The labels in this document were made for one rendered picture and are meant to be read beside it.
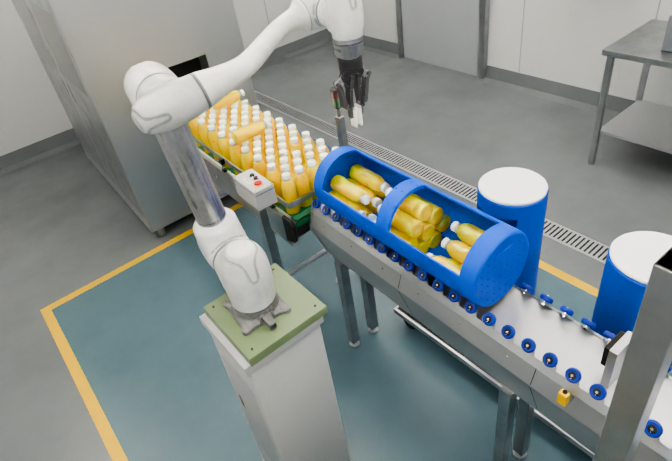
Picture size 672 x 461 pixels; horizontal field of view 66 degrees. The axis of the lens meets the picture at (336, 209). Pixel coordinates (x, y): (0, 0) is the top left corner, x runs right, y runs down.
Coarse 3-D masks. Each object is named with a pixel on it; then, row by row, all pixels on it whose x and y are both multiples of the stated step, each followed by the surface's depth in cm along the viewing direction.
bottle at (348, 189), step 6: (336, 180) 218; (342, 180) 217; (348, 180) 217; (330, 186) 221; (336, 186) 217; (342, 186) 215; (348, 186) 213; (354, 186) 212; (342, 192) 215; (348, 192) 212; (354, 192) 210; (360, 192) 210; (348, 198) 213; (354, 198) 210; (360, 198) 209
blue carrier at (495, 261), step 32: (352, 160) 230; (320, 192) 219; (416, 192) 212; (384, 224) 190; (480, 224) 189; (416, 256) 181; (448, 256) 197; (480, 256) 161; (512, 256) 170; (480, 288) 165
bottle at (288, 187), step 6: (282, 180) 236; (288, 180) 234; (282, 186) 235; (288, 186) 234; (294, 186) 236; (282, 192) 237; (288, 192) 236; (294, 192) 237; (288, 198) 238; (294, 198) 239; (288, 210) 242; (294, 210) 242
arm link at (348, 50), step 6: (336, 42) 150; (342, 42) 148; (348, 42) 148; (354, 42) 148; (360, 42) 150; (336, 48) 151; (342, 48) 150; (348, 48) 149; (354, 48) 150; (360, 48) 151; (336, 54) 153; (342, 54) 151; (348, 54) 150; (354, 54) 151; (360, 54) 152
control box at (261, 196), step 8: (240, 176) 239; (248, 176) 238; (240, 184) 235; (248, 184) 232; (264, 184) 231; (272, 184) 230; (240, 192) 241; (248, 192) 232; (256, 192) 226; (264, 192) 229; (272, 192) 232; (248, 200) 237; (256, 200) 228; (264, 200) 231; (272, 200) 234; (256, 208) 233
